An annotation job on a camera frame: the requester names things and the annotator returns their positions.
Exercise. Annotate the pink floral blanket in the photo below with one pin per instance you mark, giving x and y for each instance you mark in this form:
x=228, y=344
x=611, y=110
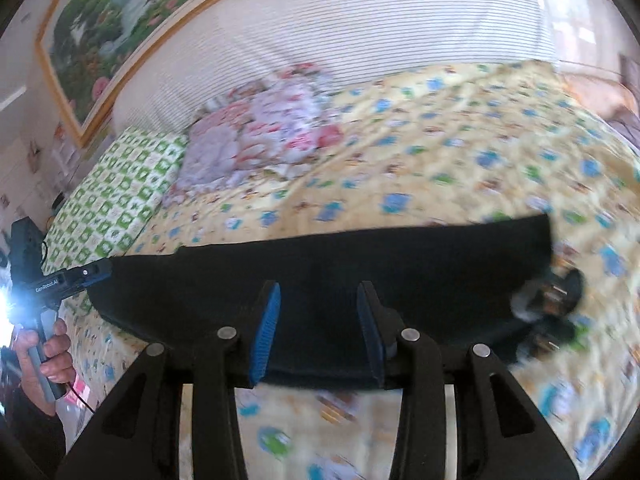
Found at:
x=260, y=130

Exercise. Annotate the black pants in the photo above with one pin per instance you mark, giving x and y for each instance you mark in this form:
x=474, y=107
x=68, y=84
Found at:
x=325, y=290

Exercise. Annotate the person's left forearm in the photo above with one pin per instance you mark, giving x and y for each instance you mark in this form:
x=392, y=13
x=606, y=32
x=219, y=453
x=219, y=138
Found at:
x=35, y=425

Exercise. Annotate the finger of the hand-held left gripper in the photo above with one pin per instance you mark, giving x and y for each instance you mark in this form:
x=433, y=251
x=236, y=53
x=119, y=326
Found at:
x=92, y=274

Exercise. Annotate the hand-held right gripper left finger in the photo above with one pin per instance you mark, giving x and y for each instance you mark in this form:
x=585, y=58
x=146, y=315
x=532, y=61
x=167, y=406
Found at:
x=265, y=325

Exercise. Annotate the framed landscape painting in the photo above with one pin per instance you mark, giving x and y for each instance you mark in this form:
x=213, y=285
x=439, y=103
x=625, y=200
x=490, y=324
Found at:
x=120, y=25

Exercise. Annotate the yellow printed bed sheet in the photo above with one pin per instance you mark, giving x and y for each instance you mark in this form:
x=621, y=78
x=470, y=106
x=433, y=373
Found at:
x=450, y=150

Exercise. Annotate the person's left hand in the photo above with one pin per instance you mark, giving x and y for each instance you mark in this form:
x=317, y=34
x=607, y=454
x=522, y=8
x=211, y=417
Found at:
x=52, y=355

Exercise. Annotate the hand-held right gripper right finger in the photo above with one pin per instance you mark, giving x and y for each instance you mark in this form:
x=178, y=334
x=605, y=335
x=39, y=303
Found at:
x=372, y=330

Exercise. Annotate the green checkered pillow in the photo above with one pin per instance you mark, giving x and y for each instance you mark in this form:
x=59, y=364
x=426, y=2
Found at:
x=117, y=195

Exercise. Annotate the white striped headboard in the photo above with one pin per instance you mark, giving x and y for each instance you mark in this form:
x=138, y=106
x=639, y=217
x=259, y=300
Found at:
x=325, y=35

